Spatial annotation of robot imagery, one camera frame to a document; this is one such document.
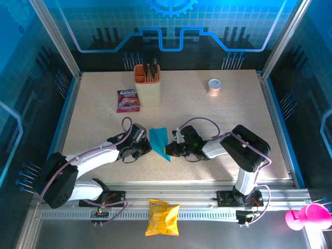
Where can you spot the blue cloth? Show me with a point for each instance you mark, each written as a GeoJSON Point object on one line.
{"type": "Point", "coordinates": [158, 140]}

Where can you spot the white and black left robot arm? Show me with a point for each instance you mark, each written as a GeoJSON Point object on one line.
{"type": "Point", "coordinates": [96, 159]}

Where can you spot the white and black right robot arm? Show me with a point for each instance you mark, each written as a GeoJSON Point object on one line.
{"type": "Point", "coordinates": [214, 149]}

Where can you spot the red candy bag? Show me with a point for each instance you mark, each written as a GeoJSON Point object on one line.
{"type": "Point", "coordinates": [127, 102]}

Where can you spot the beige utensil holder orange rim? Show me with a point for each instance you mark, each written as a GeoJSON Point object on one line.
{"type": "Point", "coordinates": [149, 96]}

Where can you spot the small orange can white lid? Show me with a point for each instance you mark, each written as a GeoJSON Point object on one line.
{"type": "Point", "coordinates": [214, 89]}

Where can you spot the yellow chips bag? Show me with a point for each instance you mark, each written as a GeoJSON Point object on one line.
{"type": "Point", "coordinates": [162, 220]}

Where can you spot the left circuit board with LED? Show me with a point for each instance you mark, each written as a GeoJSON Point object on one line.
{"type": "Point", "coordinates": [99, 213]}

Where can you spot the circuit board with led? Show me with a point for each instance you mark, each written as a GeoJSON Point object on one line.
{"type": "Point", "coordinates": [99, 213]}
{"type": "Point", "coordinates": [243, 216]}

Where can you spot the short black kitchen utensil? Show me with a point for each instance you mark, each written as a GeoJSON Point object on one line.
{"type": "Point", "coordinates": [147, 68]}

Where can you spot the right circuit board with LED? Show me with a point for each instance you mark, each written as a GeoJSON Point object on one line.
{"type": "Point", "coordinates": [243, 216]}

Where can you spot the tall black kitchen utensil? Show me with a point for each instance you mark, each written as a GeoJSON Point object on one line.
{"type": "Point", "coordinates": [155, 62]}

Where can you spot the pink plastic goblet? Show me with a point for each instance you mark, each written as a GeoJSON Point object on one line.
{"type": "Point", "coordinates": [315, 216]}

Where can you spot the aluminium front rail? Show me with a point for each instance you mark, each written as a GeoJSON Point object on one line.
{"type": "Point", "coordinates": [168, 193]}

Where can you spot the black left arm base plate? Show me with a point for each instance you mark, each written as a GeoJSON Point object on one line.
{"type": "Point", "coordinates": [119, 194]}

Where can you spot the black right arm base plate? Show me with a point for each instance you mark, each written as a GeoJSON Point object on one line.
{"type": "Point", "coordinates": [223, 197]}

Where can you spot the aluminium side rail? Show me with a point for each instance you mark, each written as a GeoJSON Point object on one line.
{"type": "Point", "coordinates": [276, 124]}
{"type": "Point", "coordinates": [64, 124]}

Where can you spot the aluminium frame post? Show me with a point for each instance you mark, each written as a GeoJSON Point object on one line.
{"type": "Point", "coordinates": [57, 39]}
{"type": "Point", "coordinates": [284, 39]}

